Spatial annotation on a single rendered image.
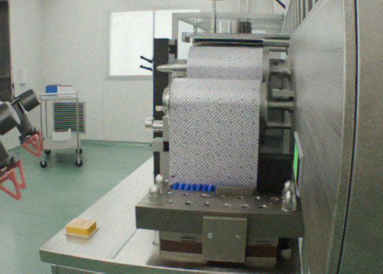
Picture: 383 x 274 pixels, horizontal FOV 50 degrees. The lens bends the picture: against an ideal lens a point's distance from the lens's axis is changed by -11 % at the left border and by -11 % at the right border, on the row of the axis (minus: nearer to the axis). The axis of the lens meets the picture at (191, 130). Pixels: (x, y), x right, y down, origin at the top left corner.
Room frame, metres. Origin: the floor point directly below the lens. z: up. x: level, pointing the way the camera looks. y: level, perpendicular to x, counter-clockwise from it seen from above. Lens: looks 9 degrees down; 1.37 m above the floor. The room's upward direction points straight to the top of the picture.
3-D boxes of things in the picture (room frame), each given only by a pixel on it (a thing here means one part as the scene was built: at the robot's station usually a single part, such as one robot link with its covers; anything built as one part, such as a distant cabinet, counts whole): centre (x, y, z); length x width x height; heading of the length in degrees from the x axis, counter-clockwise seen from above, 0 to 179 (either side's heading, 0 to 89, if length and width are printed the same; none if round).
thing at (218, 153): (1.19, -0.06, 1.11); 0.23 x 0.01 x 0.18; 80
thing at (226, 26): (1.96, -0.19, 1.50); 0.14 x 0.14 x 0.06
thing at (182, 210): (1.06, -0.08, 1.00); 0.40 x 0.16 x 0.06; 80
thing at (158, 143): (1.31, 0.08, 1.05); 0.06 x 0.05 x 0.31; 80
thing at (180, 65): (1.52, 0.03, 1.33); 0.06 x 0.06 x 0.06; 80
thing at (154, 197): (1.05, 0.09, 1.05); 0.04 x 0.04 x 0.04
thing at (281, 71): (1.46, -0.28, 1.33); 0.07 x 0.07 x 0.07; 80
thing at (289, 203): (0.99, -0.23, 1.05); 0.04 x 0.04 x 0.04
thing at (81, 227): (1.15, 0.31, 0.91); 0.07 x 0.07 x 0.02; 80
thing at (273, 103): (1.22, -0.24, 1.25); 0.07 x 0.04 x 0.04; 80
